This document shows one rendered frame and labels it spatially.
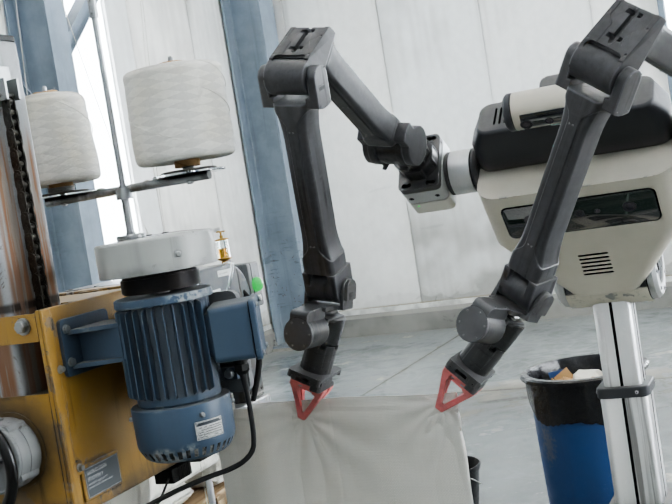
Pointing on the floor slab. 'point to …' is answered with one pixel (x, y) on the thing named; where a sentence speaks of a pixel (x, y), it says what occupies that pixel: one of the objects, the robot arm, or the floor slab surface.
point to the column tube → (15, 364)
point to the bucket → (474, 476)
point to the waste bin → (571, 430)
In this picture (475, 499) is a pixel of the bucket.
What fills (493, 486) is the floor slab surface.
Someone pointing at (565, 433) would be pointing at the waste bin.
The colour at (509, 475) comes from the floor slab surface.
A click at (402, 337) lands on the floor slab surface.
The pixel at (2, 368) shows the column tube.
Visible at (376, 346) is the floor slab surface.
